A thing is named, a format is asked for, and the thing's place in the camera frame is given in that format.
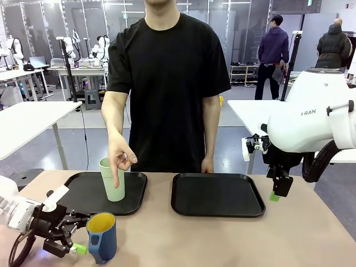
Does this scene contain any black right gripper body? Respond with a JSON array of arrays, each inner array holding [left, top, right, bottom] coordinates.
[[262, 144, 304, 169]]

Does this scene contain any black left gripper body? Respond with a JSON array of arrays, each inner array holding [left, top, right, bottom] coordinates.
[[29, 205, 76, 240]]

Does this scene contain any light green plastic cup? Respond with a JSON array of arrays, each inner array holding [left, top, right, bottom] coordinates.
[[98, 157, 126, 202]]

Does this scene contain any person's right forearm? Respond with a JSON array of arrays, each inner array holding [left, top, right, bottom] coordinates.
[[101, 90, 130, 139]]

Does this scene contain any person's left forearm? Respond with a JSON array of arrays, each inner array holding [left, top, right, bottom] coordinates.
[[202, 96, 221, 160]]

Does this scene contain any person's left hand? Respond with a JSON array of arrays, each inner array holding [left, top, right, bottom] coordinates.
[[200, 156, 215, 175]]

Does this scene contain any person's right hand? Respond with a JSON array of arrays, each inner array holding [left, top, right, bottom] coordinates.
[[107, 133, 139, 189]]

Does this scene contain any blue mug yellow inside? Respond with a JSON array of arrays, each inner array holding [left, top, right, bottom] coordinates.
[[85, 212, 117, 265]]

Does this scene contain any black plastic tray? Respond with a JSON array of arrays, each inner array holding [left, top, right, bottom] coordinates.
[[57, 171, 149, 216], [171, 172, 266, 219]]

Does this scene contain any wooden shoe rack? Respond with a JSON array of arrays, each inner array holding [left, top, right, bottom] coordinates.
[[229, 64, 261, 86]]

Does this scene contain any person in purple hoodie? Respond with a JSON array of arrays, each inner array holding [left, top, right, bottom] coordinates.
[[255, 15, 290, 101]]

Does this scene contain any grey step stool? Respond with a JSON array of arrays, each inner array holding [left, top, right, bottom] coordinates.
[[84, 88, 101, 111]]

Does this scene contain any person in dark puffer jacket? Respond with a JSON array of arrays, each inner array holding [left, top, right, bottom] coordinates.
[[317, 18, 353, 70]]

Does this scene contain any person in black t-shirt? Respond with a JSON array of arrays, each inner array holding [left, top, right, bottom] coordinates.
[[105, 0, 233, 173]]

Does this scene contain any white background desk with bins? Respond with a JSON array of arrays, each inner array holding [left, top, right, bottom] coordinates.
[[46, 57, 108, 101]]

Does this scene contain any grey open laptop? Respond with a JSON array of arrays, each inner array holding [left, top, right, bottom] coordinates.
[[29, 56, 50, 69]]

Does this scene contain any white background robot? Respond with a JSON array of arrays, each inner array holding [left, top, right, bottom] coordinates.
[[5, 34, 25, 70], [63, 29, 81, 60], [91, 35, 110, 61]]

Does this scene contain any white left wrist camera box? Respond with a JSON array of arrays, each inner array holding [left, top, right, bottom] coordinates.
[[41, 185, 70, 212]]

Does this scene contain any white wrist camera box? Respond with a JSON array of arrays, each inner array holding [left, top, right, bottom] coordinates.
[[240, 134, 269, 162], [41, 185, 70, 212]]

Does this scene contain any black right arm cable sleeve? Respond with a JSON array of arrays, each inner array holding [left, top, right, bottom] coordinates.
[[302, 138, 346, 183]]

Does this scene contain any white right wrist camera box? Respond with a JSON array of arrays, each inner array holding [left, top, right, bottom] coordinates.
[[240, 134, 269, 162]]

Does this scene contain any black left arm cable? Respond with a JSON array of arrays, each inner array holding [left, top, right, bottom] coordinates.
[[7, 230, 37, 267]]

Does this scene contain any black camera pole stand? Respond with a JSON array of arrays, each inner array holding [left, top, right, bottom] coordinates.
[[280, 31, 303, 102], [55, 36, 79, 103]]

